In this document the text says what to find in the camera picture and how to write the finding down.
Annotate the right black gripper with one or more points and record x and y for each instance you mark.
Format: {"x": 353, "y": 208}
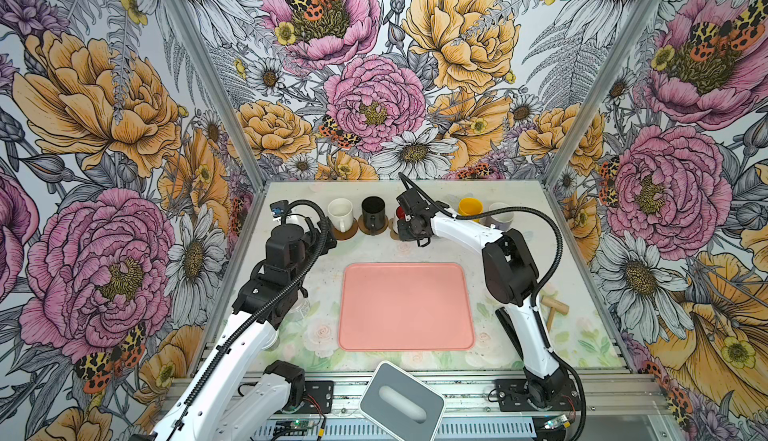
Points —
{"x": 403, "y": 235}

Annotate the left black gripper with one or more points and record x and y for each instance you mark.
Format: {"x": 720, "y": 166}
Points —
{"x": 332, "y": 243}

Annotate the black mug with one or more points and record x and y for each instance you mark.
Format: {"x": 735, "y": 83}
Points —
{"x": 374, "y": 212}

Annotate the yellow mug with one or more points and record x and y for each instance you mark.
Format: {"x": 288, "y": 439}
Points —
{"x": 469, "y": 206}

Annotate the glossy brown round coaster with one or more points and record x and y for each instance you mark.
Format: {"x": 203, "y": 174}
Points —
{"x": 346, "y": 235}

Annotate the lavender mug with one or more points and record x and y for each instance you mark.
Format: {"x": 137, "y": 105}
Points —
{"x": 501, "y": 221}

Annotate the brown paw print coaster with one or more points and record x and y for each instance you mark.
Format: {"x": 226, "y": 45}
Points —
{"x": 393, "y": 231}

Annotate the matte brown round coaster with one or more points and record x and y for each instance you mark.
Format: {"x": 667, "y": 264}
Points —
{"x": 362, "y": 227}

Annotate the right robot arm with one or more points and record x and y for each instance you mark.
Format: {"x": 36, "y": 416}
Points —
{"x": 511, "y": 277}

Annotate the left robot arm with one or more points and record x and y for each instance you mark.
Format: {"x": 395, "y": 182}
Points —
{"x": 204, "y": 412}

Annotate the clear glass jar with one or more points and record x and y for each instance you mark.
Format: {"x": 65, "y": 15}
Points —
{"x": 301, "y": 308}

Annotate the pink plastic tray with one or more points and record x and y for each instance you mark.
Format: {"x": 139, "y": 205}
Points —
{"x": 399, "y": 307}

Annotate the black stapler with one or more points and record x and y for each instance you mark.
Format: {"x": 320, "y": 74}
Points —
{"x": 507, "y": 325}

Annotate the wooden mallet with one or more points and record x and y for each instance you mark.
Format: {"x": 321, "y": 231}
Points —
{"x": 555, "y": 308}

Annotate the green circuit board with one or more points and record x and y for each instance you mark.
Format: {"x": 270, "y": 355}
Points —
{"x": 294, "y": 428}

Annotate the grey tissue box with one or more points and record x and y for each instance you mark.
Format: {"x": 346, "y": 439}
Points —
{"x": 402, "y": 405}

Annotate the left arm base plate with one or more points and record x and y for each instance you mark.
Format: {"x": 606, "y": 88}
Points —
{"x": 322, "y": 391}

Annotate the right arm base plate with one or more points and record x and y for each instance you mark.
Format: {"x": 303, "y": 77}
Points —
{"x": 512, "y": 395}

